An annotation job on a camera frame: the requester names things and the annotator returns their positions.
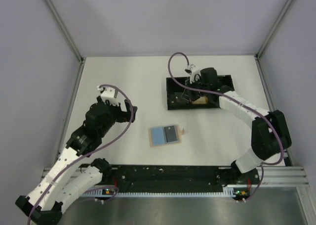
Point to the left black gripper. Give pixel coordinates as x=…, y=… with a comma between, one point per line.
x=123, y=116

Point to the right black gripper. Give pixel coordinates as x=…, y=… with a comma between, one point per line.
x=189, y=96

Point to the black three-compartment tray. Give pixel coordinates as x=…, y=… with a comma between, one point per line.
x=177, y=96

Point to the light blue card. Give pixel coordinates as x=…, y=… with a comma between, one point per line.
x=157, y=136

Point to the beige card holder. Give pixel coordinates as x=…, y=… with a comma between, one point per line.
x=180, y=132

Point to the dark grey card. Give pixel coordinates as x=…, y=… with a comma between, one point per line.
x=170, y=134

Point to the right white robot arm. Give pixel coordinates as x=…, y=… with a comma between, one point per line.
x=269, y=131

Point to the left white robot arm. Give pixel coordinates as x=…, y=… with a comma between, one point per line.
x=75, y=171

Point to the gold cards stack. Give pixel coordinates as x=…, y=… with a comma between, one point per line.
x=201, y=101

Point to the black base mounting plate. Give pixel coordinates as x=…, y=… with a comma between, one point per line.
x=167, y=187

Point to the steel sheet front panel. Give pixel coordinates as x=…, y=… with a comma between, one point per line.
x=269, y=206

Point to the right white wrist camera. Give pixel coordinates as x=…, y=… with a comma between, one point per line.
x=194, y=72

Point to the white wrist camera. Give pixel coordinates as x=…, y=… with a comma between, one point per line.
x=108, y=95
x=194, y=72

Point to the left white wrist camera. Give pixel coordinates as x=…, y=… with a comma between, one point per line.
x=108, y=95

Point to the grey slotted cable duct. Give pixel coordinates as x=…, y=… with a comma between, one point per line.
x=227, y=192

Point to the aluminium front rail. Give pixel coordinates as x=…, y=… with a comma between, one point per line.
x=281, y=176

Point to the right aluminium frame post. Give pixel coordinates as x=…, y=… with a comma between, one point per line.
x=286, y=66

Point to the aluminium frame post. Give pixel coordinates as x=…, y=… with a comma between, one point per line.
x=286, y=66
x=79, y=69

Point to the left aluminium frame post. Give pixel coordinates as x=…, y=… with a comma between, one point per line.
x=79, y=69

